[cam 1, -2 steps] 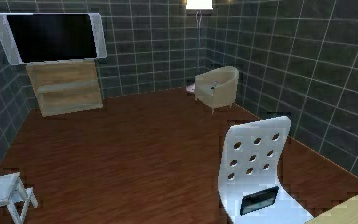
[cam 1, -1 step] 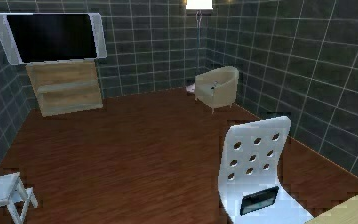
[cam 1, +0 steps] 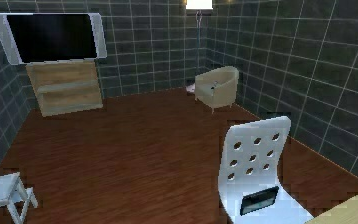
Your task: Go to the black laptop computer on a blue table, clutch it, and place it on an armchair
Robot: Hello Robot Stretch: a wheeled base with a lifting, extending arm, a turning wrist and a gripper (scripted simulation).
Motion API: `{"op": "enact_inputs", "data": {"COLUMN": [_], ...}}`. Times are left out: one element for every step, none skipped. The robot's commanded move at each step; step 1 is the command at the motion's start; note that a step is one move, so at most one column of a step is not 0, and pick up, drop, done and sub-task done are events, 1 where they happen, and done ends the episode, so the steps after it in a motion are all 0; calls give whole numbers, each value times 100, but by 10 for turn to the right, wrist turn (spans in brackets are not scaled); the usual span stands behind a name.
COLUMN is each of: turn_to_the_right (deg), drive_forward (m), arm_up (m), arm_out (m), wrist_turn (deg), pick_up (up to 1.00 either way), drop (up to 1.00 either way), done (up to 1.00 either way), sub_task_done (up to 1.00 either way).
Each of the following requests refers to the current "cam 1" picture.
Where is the beige armchair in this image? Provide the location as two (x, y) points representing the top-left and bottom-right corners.
(194, 65), (240, 115)

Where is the white perforated back chair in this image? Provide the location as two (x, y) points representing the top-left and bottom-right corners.
(217, 115), (315, 224)

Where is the white shade floor lamp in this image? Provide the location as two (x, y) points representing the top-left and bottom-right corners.
(185, 0), (214, 97)

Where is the light wooden shelf unit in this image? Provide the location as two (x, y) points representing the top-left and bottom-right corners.
(25, 59), (104, 118)

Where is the black tablet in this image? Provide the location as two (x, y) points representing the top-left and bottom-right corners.
(239, 185), (280, 217)

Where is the white side table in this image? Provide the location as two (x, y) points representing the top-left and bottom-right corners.
(0, 171), (39, 224)

